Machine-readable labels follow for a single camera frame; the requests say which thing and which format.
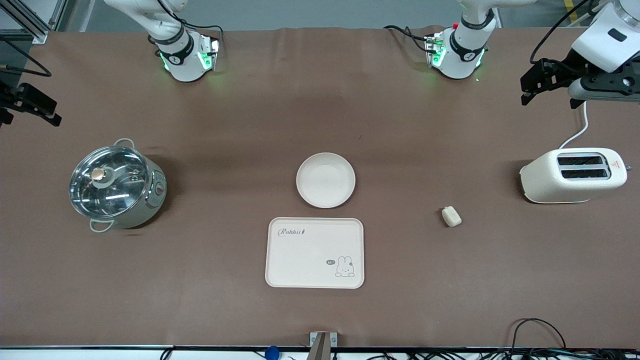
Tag black cable bundle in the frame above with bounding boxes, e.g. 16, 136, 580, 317
159, 347, 640, 360

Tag black base cable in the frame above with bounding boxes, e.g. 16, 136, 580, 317
177, 19, 225, 41
383, 24, 432, 54

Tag glass pot lid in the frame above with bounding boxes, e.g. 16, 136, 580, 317
69, 145, 150, 219

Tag steel electric cooking pot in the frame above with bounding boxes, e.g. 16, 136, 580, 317
69, 138, 168, 234

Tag white toaster power cable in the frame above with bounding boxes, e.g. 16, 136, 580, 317
558, 99, 591, 150

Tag metal bracket at table edge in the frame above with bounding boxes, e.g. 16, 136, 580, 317
306, 331, 339, 360

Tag cream rabbit print tray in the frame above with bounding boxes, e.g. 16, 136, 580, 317
264, 217, 365, 290

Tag small pale bun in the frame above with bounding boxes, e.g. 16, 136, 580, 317
441, 206, 463, 228

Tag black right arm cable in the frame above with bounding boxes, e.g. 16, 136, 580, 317
0, 38, 53, 79

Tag brown table mat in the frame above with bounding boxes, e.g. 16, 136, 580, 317
0, 26, 640, 349

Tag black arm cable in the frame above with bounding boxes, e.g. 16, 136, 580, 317
529, 0, 609, 66
0, 38, 53, 79

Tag aluminium frame profile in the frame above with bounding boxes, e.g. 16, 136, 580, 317
0, 0, 69, 46

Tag round cream plate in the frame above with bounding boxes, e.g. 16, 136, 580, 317
296, 152, 357, 209

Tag black left base cable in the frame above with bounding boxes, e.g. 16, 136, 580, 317
383, 24, 432, 54

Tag cream two-slot toaster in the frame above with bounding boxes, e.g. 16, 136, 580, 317
519, 147, 633, 205

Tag black looped cable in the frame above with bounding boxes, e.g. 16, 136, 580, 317
509, 317, 569, 352

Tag black right base cable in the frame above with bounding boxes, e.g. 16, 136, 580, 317
177, 19, 225, 41

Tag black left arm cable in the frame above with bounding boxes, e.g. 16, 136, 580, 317
529, 0, 609, 66

